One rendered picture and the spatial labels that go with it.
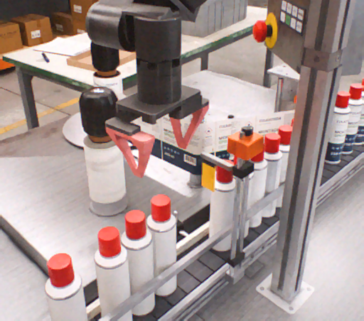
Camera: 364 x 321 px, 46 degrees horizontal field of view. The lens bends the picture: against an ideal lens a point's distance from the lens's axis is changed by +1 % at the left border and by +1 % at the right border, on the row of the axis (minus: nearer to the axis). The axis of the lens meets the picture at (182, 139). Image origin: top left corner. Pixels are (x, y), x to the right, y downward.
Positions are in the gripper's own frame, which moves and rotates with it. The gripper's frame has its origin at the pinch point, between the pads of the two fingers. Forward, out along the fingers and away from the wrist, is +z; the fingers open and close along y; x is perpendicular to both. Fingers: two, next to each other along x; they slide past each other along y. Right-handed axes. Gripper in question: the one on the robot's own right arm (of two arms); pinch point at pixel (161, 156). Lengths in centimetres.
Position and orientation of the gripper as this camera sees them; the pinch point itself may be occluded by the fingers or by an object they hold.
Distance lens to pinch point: 60.4
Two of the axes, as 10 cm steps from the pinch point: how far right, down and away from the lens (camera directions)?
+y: -6.1, 3.8, -7.0
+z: 0.0, 8.8, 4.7
